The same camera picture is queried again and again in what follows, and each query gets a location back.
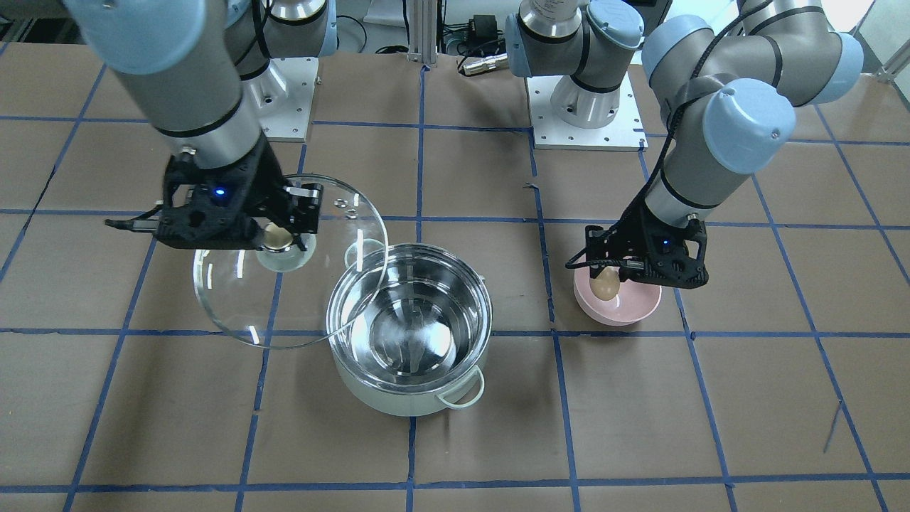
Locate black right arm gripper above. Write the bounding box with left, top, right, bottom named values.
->
left=105, top=135, right=324, bottom=250

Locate aluminium frame post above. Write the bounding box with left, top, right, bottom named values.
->
left=405, top=1, right=441, bottom=68

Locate glass pot lid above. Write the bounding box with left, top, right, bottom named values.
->
left=192, top=174, right=389, bottom=349

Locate pink plastic bowl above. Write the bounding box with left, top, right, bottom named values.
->
left=573, top=269, right=663, bottom=326

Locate pale green cooking pot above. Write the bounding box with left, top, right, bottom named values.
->
left=326, top=242, right=492, bottom=416

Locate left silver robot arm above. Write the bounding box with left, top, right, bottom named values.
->
left=505, top=1, right=865, bottom=289

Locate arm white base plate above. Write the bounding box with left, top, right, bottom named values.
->
left=525, top=74, right=648, bottom=151
left=242, top=56, right=319, bottom=143

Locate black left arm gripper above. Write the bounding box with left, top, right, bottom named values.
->
left=565, top=202, right=709, bottom=288

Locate black power adapter background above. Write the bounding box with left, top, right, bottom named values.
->
left=469, top=14, right=498, bottom=43

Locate beige egg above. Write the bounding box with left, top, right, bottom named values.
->
left=589, top=267, right=621, bottom=302

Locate silver cylindrical connector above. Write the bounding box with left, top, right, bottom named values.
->
left=458, top=54, right=509, bottom=77

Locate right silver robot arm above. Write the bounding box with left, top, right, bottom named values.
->
left=64, top=1, right=338, bottom=252

